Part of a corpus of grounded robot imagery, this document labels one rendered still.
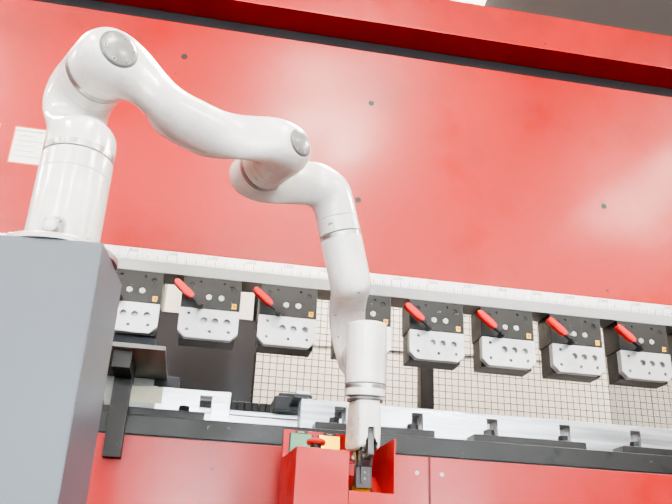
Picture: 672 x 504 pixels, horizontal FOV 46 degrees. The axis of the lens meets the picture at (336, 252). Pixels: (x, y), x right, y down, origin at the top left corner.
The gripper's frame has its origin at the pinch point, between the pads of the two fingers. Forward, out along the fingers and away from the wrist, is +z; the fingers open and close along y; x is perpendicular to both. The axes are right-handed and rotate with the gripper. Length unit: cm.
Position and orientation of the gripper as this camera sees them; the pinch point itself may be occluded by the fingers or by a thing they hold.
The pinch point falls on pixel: (362, 477)
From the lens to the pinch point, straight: 163.8
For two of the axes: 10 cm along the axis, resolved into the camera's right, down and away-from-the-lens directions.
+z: -0.4, 9.6, -2.8
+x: 9.7, 1.1, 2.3
